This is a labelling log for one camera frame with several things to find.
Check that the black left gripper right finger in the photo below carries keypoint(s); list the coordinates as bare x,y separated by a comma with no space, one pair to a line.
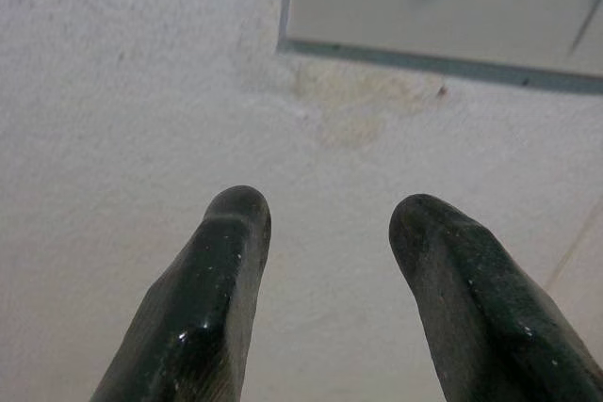
480,298

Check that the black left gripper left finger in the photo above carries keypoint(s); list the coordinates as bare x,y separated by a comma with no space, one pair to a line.
207,289

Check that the grey wall panel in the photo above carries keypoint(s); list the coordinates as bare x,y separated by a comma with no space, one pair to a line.
424,11

